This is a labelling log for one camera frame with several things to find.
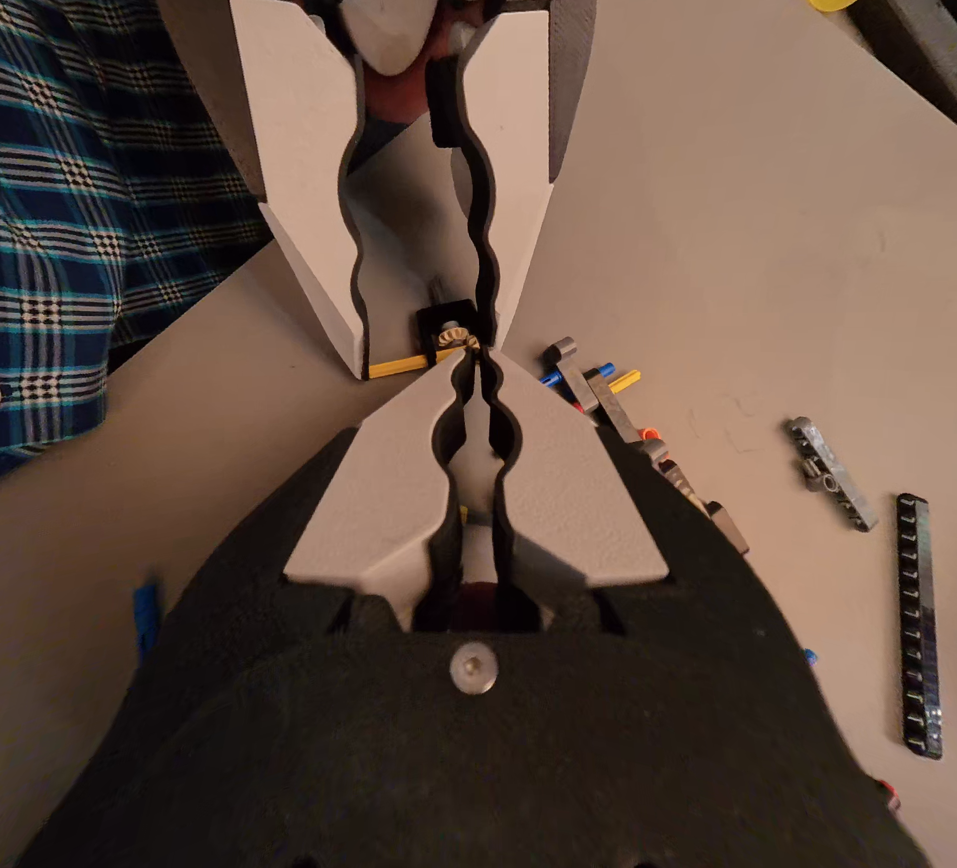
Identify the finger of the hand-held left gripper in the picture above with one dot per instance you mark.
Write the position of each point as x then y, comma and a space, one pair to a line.
516, 135
299, 150

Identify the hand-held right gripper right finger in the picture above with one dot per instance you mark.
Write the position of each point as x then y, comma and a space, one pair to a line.
583, 501

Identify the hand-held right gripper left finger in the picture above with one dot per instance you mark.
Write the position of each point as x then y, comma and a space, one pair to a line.
359, 501

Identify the yellow lego axle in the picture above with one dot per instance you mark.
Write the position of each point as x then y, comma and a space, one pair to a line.
404, 365

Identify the black lego frame with gear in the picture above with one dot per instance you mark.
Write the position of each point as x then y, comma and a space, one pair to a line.
426, 329

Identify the tan lego bevel gear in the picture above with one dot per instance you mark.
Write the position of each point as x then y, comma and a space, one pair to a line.
469, 344

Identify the black lego chassis assembly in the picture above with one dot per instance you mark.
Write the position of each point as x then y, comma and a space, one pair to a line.
613, 408

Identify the small grey lego connector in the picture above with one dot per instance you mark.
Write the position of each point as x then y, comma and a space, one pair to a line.
822, 480

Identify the blue lego pin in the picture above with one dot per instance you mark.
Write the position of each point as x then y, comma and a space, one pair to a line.
146, 617

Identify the grey lego beam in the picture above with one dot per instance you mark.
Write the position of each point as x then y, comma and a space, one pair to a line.
845, 494

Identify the long black lego beam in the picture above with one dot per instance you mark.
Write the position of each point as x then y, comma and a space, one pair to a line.
918, 629

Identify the person's plaid shirt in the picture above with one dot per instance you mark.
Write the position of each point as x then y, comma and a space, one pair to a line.
90, 172

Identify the dark grey foam block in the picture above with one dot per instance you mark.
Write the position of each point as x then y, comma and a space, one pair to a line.
908, 45

